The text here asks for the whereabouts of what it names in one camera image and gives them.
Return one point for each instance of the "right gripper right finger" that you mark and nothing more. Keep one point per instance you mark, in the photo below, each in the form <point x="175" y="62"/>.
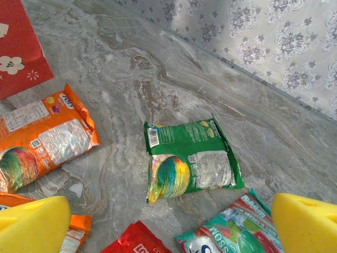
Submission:
<point x="308" y="226"/>

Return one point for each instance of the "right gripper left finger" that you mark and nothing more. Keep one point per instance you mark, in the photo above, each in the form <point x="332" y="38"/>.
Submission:
<point x="34" y="226"/>

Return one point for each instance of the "orange snack packet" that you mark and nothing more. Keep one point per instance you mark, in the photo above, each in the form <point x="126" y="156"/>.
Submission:
<point x="79" y="228"/>
<point x="39" y="137"/>

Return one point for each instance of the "green red mint candy packet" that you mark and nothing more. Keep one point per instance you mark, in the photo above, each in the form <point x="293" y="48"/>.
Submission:
<point x="231" y="232"/>

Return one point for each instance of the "red gummy candy packet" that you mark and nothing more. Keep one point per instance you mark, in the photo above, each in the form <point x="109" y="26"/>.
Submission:
<point x="137" y="239"/>

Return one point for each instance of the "red floral paper bag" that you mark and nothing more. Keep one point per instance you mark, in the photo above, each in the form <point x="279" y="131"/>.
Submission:
<point x="18" y="39"/>

